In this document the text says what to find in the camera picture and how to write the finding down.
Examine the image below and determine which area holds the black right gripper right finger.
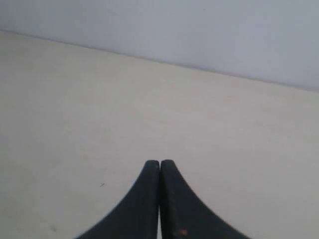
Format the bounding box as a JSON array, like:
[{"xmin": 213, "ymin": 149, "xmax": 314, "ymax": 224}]
[{"xmin": 160, "ymin": 160, "xmax": 247, "ymax": 239}]

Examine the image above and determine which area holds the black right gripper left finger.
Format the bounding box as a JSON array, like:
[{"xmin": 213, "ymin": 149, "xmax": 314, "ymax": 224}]
[{"xmin": 79, "ymin": 160, "xmax": 160, "ymax": 239}]

